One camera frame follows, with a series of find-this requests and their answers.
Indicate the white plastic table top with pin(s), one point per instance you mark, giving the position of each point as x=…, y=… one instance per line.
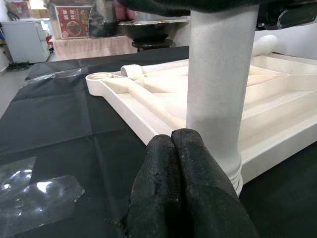
x=272, y=111

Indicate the black metal wok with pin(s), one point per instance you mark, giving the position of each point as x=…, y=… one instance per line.
x=148, y=32

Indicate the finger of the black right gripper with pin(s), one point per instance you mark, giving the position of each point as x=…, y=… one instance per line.
x=185, y=5

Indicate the black stool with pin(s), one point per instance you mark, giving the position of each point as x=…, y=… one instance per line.
x=153, y=45

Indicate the clear plastic bag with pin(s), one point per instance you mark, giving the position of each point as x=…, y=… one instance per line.
x=54, y=74

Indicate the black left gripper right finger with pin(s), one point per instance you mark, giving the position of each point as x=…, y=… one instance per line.
x=213, y=203

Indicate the red printed carton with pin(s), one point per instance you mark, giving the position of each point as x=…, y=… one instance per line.
x=71, y=22

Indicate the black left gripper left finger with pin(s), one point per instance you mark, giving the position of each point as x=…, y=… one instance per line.
x=156, y=198

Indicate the clear plastic wrap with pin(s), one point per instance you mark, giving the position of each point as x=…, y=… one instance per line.
x=37, y=196

